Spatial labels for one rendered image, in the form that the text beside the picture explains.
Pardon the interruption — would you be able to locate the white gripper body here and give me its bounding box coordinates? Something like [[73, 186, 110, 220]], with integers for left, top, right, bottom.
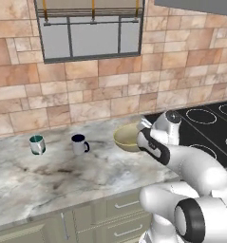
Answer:
[[136, 117, 154, 131]]

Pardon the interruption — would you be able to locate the pale yellow bowl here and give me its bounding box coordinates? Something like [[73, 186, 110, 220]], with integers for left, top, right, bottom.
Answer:
[[113, 122, 145, 153]]

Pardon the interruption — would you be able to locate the black hob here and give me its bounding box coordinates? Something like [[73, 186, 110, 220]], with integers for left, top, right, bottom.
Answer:
[[142, 100, 227, 169]]

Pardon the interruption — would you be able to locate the small pale green drawer front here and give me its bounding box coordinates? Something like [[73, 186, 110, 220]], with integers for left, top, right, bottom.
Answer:
[[105, 191, 145, 220]]

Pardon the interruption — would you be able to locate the grey framed window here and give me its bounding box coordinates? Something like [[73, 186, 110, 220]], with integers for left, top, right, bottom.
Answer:
[[33, 0, 146, 65]]

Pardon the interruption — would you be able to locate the large pale green drawer front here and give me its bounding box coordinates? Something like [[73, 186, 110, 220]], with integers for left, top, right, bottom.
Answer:
[[104, 213, 155, 243]]

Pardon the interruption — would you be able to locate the white mug green inside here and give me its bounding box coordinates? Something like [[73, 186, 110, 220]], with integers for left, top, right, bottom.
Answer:
[[28, 134, 47, 157]]

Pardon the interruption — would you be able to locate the grey range hood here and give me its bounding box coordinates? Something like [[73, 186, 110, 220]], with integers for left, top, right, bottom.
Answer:
[[154, 0, 227, 17]]

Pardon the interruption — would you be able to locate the pale green cupboard door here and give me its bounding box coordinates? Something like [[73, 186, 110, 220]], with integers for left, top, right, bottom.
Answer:
[[0, 212, 75, 243]]

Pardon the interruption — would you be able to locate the white mug dark blue handle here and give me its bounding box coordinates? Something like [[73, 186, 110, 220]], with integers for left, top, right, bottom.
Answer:
[[70, 133, 91, 156]]

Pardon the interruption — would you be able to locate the silver drawer handle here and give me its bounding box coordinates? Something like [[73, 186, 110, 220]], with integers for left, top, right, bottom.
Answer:
[[114, 200, 141, 210], [113, 224, 143, 238]]

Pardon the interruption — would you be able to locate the rolled blind with orange straps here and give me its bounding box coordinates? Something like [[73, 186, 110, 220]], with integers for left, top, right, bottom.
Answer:
[[35, 0, 145, 27]]

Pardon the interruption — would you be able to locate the silver cupboard door handle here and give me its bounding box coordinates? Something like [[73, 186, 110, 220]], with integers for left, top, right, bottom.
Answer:
[[60, 212, 70, 242]]

